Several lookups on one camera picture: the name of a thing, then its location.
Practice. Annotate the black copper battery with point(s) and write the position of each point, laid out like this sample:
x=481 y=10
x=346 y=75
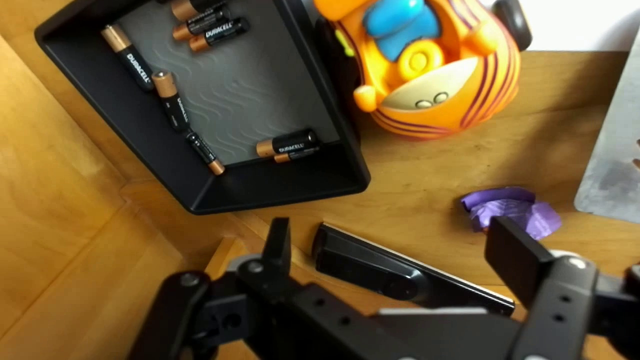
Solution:
x=220 y=35
x=203 y=25
x=204 y=153
x=191 y=9
x=173 y=101
x=286 y=143
x=131 y=61

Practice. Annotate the purple object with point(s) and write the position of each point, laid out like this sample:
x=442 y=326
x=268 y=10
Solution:
x=511 y=211

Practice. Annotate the orange striped toy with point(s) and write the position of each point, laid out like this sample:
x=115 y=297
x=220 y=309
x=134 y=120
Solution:
x=432 y=72

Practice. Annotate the black flat remote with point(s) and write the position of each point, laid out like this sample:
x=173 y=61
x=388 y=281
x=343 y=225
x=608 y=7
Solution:
x=393 y=271

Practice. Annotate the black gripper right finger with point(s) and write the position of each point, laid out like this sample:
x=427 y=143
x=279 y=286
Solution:
x=566 y=303

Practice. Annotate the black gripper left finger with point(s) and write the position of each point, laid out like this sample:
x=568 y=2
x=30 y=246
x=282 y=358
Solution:
x=266 y=307

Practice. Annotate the black rectangular tray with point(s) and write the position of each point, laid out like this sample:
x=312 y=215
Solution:
x=246 y=101

